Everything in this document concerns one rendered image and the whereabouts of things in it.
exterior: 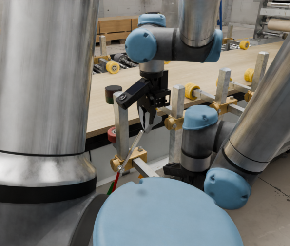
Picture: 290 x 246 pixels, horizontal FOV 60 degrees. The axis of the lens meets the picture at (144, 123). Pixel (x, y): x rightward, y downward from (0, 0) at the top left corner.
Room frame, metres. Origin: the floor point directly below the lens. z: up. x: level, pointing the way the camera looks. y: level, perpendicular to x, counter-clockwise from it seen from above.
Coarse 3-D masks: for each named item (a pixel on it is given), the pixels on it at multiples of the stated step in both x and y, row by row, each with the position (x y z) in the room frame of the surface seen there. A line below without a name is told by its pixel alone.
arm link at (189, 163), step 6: (180, 156) 0.51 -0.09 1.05; (186, 156) 0.49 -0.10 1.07; (210, 156) 0.49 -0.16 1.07; (180, 162) 0.51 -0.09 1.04; (186, 162) 0.48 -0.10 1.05; (192, 162) 0.48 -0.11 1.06; (198, 162) 0.47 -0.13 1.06; (204, 162) 0.48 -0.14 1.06; (186, 168) 0.48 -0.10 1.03; (192, 168) 0.48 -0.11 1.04; (198, 168) 0.47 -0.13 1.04; (204, 168) 0.48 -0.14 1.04
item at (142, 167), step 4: (136, 160) 0.75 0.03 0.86; (140, 160) 0.75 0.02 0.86; (136, 164) 0.73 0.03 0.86; (140, 164) 0.72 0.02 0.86; (144, 164) 0.72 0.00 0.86; (136, 168) 0.73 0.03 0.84; (140, 168) 0.70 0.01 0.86; (144, 168) 0.70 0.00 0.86; (148, 168) 0.70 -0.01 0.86; (140, 172) 0.70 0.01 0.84; (144, 172) 0.68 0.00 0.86; (148, 172) 0.68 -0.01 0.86; (152, 172) 0.68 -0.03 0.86; (144, 176) 0.68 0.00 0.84; (148, 176) 0.66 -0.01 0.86; (152, 176) 0.66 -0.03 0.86; (156, 176) 0.66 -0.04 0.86
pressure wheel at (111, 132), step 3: (111, 129) 0.89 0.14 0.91; (114, 129) 0.90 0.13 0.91; (108, 132) 0.87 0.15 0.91; (111, 132) 0.87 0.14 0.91; (114, 132) 0.88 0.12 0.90; (108, 135) 0.86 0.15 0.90; (111, 135) 0.85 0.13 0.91; (114, 135) 0.85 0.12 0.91; (108, 138) 0.86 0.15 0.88; (111, 138) 0.85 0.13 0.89; (114, 138) 0.84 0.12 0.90; (111, 141) 0.85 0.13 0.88; (114, 141) 0.84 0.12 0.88
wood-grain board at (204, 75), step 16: (256, 48) 2.49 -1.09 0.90; (272, 48) 2.49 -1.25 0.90; (176, 64) 1.91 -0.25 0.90; (192, 64) 1.91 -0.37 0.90; (208, 64) 1.91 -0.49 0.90; (224, 64) 1.91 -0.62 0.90; (240, 64) 1.91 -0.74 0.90; (96, 80) 1.54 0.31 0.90; (112, 80) 1.54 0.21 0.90; (128, 80) 1.54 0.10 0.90; (176, 80) 1.54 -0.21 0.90; (192, 80) 1.54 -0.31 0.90; (208, 80) 1.54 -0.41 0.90; (240, 80) 1.54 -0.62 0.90; (96, 96) 1.27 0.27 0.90; (96, 112) 1.07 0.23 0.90; (112, 112) 1.07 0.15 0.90; (128, 112) 1.07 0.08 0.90; (160, 112) 1.08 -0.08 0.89; (96, 128) 0.91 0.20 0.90
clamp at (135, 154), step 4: (136, 148) 0.81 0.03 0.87; (136, 152) 0.78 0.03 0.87; (140, 152) 0.78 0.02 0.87; (144, 152) 0.78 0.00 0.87; (116, 156) 0.76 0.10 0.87; (132, 156) 0.76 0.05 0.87; (136, 156) 0.76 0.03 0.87; (140, 156) 0.77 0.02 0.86; (144, 156) 0.78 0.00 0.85; (112, 160) 0.74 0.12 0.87; (116, 160) 0.74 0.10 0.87; (120, 160) 0.73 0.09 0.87; (128, 160) 0.74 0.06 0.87; (132, 160) 0.75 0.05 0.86; (144, 160) 0.78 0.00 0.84; (112, 164) 0.74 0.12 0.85; (116, 164) 0.72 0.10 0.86; (120, 164) 0.72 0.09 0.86; (128, 164) 0.74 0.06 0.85; (132, 164) 0.75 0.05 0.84; (112, 168) 0.74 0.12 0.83; (128, 168) 0.74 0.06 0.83
